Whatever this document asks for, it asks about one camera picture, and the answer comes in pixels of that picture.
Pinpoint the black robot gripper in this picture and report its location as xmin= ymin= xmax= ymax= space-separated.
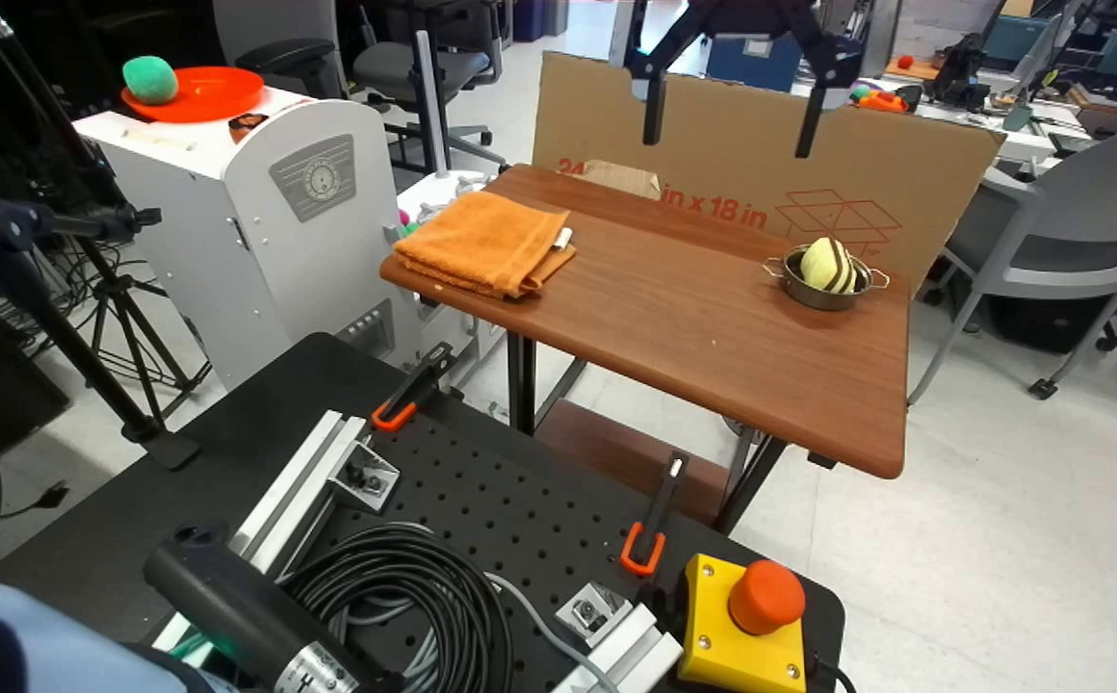
xmin=641 ymin=0 xmax=846 ymax=161

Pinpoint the orange towel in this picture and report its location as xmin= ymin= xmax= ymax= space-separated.
xmin=388 ymin=191 xmax=582 ymax=306

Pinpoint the blue storage box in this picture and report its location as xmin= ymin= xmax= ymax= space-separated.
xmin=704 ymin=30 xmax=808 ymax=98

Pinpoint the cardboard box panel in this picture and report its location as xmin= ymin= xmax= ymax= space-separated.
xmin=526 ymin=49 xmax=1009 ymax=301

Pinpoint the yellow striped ball toy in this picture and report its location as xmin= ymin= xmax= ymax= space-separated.
xmin=796 ymin=237 xmax=861 ymax=297

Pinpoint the small metal bowl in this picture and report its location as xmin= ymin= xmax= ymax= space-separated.
xmin=764 ymin=250 xmax=894 ymax=315

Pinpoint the black office chair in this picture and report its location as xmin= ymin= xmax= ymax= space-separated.
xmin=347 ymin=0 xmax=512 ymax=174

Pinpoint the grey office chair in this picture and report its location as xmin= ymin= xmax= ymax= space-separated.
xmin=905 ymin=128 xmax=1117 ymax=407

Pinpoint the brown wooden lower shelf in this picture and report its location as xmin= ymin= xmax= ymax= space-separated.
xmin=533 ymin=397 xmax=737 ymax=531

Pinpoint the orange black bar clamp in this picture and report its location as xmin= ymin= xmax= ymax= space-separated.
xmin=615 ymin=451 xmax=695 ymax=581
xmin=371 ymin=341 xmax=457 ymax=437

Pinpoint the black perforated mounting board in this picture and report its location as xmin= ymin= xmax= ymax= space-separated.
xmin=0 ymin=333 xmax=846 ymax=693

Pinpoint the white grey machine cabinet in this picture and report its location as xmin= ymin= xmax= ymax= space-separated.
xmin=71 ymin=87 xmax=413 ymax=393

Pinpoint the orange plastic plate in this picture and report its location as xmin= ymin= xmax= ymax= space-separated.
xmin=114 ymin=63 xmax=270 ymax=128

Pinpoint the yellow emergency stop box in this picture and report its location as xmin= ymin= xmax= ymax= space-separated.
xmin=673 ymin=550 xmax=811 ymax=693

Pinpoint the green foam ball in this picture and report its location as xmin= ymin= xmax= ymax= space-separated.
xmin=118 ymin=49 xmax=185 ymax=108

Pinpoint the black cylinder with metal end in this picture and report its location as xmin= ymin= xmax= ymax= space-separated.
xmin=142 ymin=534 xmax=365 ymax=693

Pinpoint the light blue cloth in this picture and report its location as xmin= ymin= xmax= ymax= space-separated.
xmin=0 ymin=579 xmax=220 ymax=693

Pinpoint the grey metal post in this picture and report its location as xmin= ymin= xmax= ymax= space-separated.
xmin=413 ymin=26 xmax=456 ymax=182

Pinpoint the short aluminium profile bracket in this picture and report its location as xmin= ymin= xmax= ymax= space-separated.
xmin=552 ymin=581 xmax=691 ymax=693

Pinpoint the thin grey cable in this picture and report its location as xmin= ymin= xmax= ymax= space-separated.
xmin=478 ymin=567 xmax=629 ymax=693

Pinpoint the long aluminium profile rail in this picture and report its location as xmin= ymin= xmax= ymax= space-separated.
xmin=223 ymin=407 xmax=404 ymax=586

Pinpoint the black coiled cable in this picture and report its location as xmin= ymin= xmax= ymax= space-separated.
xmin=277 ymin=522 xmax=512 ymax=693

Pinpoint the black camera tripod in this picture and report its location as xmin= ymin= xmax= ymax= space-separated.
xmin=0 ymin=196 xmax=220 ymax=451

